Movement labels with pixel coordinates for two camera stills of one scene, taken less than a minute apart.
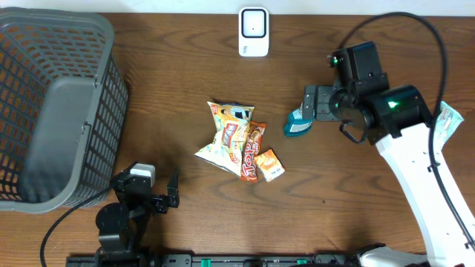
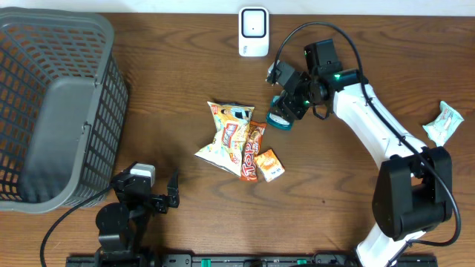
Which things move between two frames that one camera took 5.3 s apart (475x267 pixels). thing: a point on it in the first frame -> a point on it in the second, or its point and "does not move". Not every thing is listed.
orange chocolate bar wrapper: (255, 136) does not move
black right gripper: (323, 112) -> (287, 104)
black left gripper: (161, 202) does not move
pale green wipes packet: (448, 121) does not move
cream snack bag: (226, 149) does not move
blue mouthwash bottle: (296, 125) -> (278, 120)
